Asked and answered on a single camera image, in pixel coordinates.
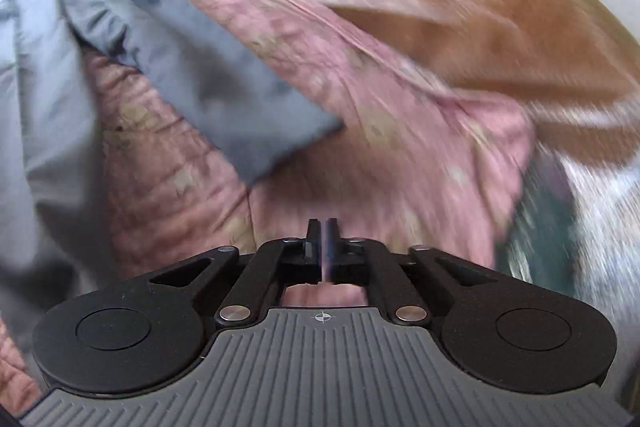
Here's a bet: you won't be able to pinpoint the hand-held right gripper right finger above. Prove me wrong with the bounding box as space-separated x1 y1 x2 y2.
325 218 493 327

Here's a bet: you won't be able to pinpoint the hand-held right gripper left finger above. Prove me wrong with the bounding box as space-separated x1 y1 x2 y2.
150 218 321 327

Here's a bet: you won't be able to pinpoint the grey pants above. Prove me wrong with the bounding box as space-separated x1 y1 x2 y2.
0 0 346 348

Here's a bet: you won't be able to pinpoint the pink bear print blanket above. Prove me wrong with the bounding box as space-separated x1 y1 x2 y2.
0 0 533 408

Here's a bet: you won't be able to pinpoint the teal mattress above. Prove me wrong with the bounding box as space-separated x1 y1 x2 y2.
505 152 581 288

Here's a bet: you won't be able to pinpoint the clear bubble wrap sheet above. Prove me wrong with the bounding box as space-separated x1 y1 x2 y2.
310 0 640 323

